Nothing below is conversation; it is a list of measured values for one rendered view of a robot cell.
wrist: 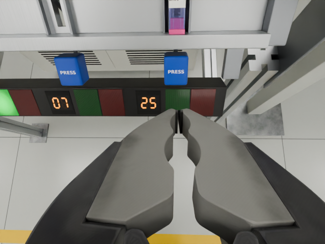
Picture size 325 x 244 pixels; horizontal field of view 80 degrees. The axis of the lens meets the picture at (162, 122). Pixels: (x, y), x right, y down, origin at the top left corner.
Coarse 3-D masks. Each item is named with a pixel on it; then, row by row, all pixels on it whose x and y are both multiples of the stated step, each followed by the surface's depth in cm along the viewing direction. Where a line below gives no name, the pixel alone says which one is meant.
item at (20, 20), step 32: (0, 0) 18; (32, 0) 18; (64, 0) 17; (96, 0) 18; (128, 0) 17; (160, 0) 17; (192, 0) 17; (224, 0) 17; (256, 0) 17; (0, 32) 19; (32, 32) 19; (64, 32) 19; (96, 32) 19
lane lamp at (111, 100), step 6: (102, 90) 23; (108, 90) 23; (114, 90) 23; (120, 90) 23; (102, 96) 24; (108, 96) 24; (114, 96) 24; (120, 96) 23; (102, 102) 24; (108, 102) 24; (114, 102) 24; (120, 102) 24; (102, 108) 24; (108, 108) 24; (114, 108) 24; (120, 108) 24; (108, 114) 25; (114, 114) 25; (120, 114) 25
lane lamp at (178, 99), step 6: (168, 90) 23; (174, 90) 23; (180, 90) 23; (186, 90) 23; (168, 96) 23; (174, 96) 23; (180, 96) 23; (186, 96) 23; (168, 102) 24; (174, 102) 24; (180, 102) 24; (186, 102) 24; (168, 108) 24; (174, 108) 24; (180, 108) 24
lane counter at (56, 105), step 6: (48, 96) 24; (54, 96) 24; (60, 96) 24; (66, 96) 24; (48, 102) 24; (54, 102) 24; (60, 102) 24; (66, 102) 24; (54, 108) 25; (60, 108) 25; (66, 108) 25; (72, 108) 25
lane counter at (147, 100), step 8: (136, 96) 23; (144, 96) 23; (152, 96) 23; (160, 96) 23; (136, 104) 24; (144, 104) 24; (152, 104) 24; (160, 104) 24; (144, 112) 25; (152, 112) 24; (160, 112) 24
